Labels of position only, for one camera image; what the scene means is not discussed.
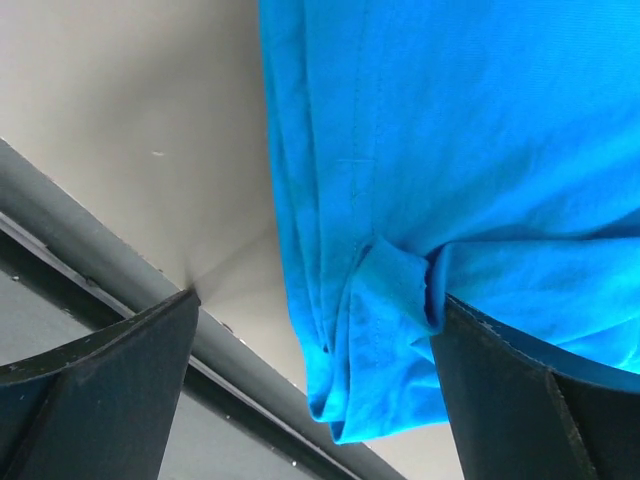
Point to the blue t shirt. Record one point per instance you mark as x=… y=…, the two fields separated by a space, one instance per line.
x=486 y=150

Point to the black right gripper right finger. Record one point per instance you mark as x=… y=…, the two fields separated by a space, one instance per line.
x=521 y=408

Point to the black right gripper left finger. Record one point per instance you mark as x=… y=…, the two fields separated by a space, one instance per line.
x=102 y=406

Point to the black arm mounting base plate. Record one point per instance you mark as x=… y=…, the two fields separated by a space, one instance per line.
x=218 y=432

